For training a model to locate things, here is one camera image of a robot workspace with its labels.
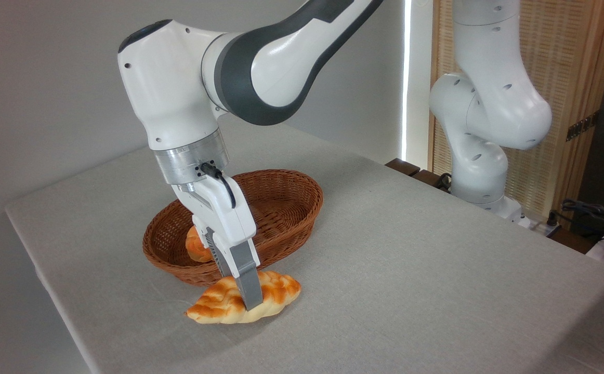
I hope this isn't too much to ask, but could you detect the white vertical light strip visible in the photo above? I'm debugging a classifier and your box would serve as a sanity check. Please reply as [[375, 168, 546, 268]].
[[400, 0, 412, 162]]

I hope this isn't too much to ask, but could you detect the dark brown wooden platform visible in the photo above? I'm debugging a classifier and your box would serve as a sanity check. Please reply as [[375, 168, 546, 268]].
[[385, 158, 594, 255]]

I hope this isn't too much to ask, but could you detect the brown oval wicker basket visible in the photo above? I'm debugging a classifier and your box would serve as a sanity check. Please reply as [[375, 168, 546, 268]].
[[142, 169, 324, 287]]

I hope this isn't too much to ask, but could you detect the grey tablecloth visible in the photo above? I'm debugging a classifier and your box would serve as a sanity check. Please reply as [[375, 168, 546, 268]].
[[5, 113, 604, 374]]

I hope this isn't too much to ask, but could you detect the black cable bundle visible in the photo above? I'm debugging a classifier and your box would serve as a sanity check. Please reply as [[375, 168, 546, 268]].
[[561, 199, 604, 235]]

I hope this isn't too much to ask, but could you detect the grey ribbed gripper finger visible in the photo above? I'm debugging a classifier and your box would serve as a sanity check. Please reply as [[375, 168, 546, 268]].
[[193, 222, 265, 311]]

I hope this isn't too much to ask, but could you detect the long braided bread loaf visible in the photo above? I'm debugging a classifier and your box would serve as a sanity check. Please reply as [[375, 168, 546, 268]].
[[185, 270, 302, 325]]

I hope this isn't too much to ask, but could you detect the round orange bread bun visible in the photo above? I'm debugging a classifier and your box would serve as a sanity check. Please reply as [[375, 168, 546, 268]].
[[185, 225, 214, 263]]

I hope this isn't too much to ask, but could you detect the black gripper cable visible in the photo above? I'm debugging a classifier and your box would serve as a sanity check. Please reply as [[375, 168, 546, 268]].
[[201, 163, 237, 209]]

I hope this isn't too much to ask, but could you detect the black metal screen hinge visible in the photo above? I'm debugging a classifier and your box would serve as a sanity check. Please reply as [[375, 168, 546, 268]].
[[566, 111, 600, 142]]

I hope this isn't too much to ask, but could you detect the white power strip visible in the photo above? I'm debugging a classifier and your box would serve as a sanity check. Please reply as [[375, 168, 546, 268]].
[[527, 217, 562, 238]]

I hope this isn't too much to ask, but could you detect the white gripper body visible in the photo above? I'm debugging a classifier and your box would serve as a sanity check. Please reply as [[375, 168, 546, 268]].
[[171, 174, 258, 249]]

